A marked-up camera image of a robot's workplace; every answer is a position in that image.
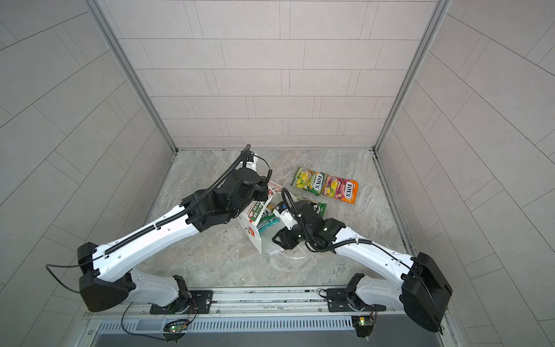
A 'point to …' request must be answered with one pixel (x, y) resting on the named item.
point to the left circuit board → (175, 327)
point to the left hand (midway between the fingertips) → (273, 177)
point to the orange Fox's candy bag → (340, 189)
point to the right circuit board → (364, 325)
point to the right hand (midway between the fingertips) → (277, 238)
